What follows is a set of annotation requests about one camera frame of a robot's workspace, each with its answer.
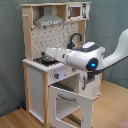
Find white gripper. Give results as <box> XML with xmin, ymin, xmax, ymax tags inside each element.
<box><xmin>46</xmin><ymin>48</ymin><xmax>69</xmax><ymax>62</ymax></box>

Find small silver toy pot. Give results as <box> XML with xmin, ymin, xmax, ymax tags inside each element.
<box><xmin>41</xmin><ymin>52</ymin><xmax>55</xmax><ymax>63</ymax></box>

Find white oven door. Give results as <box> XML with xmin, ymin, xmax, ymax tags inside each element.
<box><xmin>49</xmin><ymin>86</ymin><xmax>93</xmax><ymax>128</ymax></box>

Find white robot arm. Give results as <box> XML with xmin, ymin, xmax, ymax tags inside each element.
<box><xmin>46</xmin><ymin>29</ymin><xmax>128</xmax><ymax>74</ymax></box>

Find wooden toy kitchen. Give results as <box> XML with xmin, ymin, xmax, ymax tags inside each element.
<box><xmin>20</xmin><ymin>1</ymin><xmax>107</xmax><ymax>128</ymax></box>

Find black toy faucet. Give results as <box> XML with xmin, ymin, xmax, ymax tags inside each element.
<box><xmin>67</xmin><ymin>33</ymin><xmax>82</xmax><ymax>49</ymax></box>

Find left stove knob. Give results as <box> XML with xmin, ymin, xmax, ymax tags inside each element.
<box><xmin>54</xmin><ymin>73</ymin><xmax>60</xmax><ymax>79</ymax></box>

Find black stovetop red burners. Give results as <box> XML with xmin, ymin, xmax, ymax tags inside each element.
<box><xmin>33</xmin><ymin>57</ymin><xmax>59</xmax><ymax>67</ymax></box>

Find grey range hood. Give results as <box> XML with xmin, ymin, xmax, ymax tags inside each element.
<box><xmin>34</xmin><ymin>6</ymin><xmax>64</xmax><ymax>27</ymax></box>

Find white toy microwave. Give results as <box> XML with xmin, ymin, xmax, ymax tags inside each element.
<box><xmin>66</xmin><ymin>3</ymin><xmax>90</xmax><ymax>21</ymax></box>

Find white cupboard door grey dispenser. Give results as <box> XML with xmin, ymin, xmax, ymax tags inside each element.
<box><xmin>79</xmin><ymin>71</ymin><xmax>101</xmax><ymax>100</ymax></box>

